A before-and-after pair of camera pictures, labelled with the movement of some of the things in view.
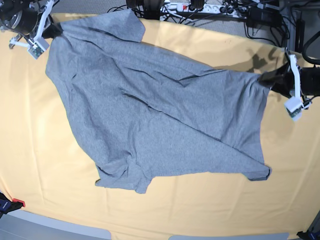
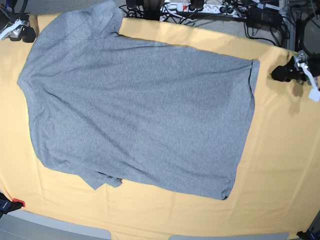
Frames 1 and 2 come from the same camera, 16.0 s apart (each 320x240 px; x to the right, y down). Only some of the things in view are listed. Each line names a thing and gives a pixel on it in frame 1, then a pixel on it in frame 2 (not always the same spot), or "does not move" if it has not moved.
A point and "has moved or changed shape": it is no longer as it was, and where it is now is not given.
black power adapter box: [264, 17] does not move
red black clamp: [7, 206] does not move
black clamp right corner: [308, 235] does not move
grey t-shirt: [144, 113] has moved or changed shape
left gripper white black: [37, 47] → [18, 30]
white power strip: [205, 8] does not move
